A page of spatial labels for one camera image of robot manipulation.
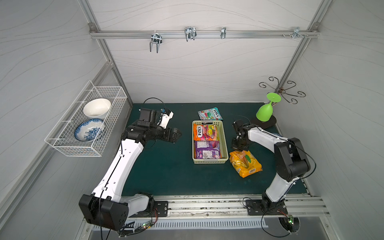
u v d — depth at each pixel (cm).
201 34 78
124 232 68
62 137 57
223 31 72
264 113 85
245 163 85
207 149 88
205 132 96
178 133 72
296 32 77
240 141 78
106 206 37
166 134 64
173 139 65
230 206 75
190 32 76
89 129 65
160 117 66
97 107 72
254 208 73
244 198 75
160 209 73
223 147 95
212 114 112
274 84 89
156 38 78
